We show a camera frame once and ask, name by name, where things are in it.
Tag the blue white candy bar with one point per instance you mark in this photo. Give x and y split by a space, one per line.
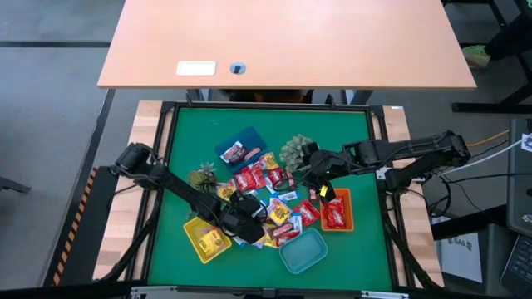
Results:
296 222
239 241
288 195

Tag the yellow plastic basket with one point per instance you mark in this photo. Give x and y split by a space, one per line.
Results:
193 228

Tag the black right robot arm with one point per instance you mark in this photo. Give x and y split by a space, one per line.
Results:
415 145

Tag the black chair base leg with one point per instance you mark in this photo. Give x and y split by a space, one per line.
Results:
12 184

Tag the black yellow hazard strip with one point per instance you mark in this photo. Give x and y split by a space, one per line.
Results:
70 232

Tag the white rectangular desk plate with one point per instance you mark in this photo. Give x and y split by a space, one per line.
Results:
195 68

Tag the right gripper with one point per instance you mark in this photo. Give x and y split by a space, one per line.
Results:
328 166

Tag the light wooden desk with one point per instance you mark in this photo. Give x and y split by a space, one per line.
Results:
291 37

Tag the black metal table frame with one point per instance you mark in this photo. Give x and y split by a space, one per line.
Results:
270 105

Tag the grey equipment case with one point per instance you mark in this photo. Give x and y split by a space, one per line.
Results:
521 187

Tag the white red chocolate bar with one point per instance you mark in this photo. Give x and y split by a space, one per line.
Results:
230 152

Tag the small yellow tag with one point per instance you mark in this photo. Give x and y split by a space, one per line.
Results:
323 191

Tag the green table mat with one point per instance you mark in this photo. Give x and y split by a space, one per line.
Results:
353 257

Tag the yellow Sour Patch pack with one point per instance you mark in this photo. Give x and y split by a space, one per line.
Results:
269 160
270 241
210 241
258 245
279 212
226 191

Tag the white labelled box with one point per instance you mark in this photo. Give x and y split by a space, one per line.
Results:
461 257

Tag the black desk leg frame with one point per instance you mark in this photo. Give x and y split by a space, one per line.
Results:
490 107

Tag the orange plastic basket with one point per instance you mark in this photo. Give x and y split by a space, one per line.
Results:
348 197

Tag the person's leg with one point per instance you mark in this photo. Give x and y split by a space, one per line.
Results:
511 37

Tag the black keyboard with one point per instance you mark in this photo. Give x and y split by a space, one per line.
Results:
521 261

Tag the person's foot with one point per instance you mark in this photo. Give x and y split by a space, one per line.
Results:
476 56

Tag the teal plastic basket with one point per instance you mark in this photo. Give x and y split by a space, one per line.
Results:
303 251

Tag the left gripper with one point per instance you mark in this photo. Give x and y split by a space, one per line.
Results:
245 220

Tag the red brown chocolate bar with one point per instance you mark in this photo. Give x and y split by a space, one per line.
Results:
312 194
282 229
241 157
252 153
290 179

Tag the pale green pinecone plant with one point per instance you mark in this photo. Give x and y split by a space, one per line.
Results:
291 153

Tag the succulent plant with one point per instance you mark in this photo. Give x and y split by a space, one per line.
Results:
199 178

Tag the dark blue plastic tray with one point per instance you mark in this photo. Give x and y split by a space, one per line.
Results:
249 139

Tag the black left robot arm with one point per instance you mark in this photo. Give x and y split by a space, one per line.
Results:
183 193

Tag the red Skittles pack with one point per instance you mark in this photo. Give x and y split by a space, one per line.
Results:
306 212
334 205
245 179
258 175
334 220
287 238
275 175

